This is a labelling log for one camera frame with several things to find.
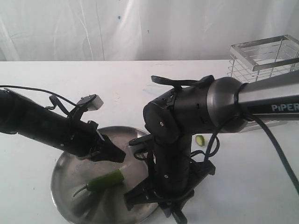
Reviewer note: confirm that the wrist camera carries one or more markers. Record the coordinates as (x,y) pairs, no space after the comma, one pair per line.
(140,147)
(91,102)

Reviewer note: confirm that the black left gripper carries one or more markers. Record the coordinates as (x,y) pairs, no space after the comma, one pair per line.
(102,148)

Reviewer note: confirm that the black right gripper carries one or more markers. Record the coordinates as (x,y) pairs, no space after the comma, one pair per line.
(173,175)

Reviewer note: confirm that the chrome wire utensil holder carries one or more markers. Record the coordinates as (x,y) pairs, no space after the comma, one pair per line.
(269,71)

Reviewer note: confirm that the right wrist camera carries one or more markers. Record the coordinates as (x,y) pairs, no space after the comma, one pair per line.
(140,147)

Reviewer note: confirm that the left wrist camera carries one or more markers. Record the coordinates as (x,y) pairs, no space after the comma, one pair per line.
(91,102)

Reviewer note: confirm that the dark green vegetable piece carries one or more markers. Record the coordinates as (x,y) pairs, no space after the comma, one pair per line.
(100,183)

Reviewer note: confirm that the white backdrop curtain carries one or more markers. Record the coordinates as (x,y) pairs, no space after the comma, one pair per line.
(123,30)

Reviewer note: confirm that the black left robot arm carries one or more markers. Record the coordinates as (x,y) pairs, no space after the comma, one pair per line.
(57,127)

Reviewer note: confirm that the round stainless steel plate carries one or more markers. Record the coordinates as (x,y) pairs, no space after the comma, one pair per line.
(80,206)

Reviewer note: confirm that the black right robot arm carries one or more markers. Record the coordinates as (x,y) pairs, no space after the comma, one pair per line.
(183,125)

